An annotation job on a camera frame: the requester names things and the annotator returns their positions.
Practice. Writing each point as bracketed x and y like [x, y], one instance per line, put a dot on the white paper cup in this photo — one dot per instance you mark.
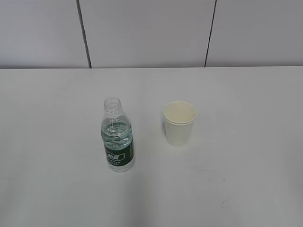
[178, 118]

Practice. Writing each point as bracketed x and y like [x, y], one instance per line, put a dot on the clear green-label water bottle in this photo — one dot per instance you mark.
[117, 136]

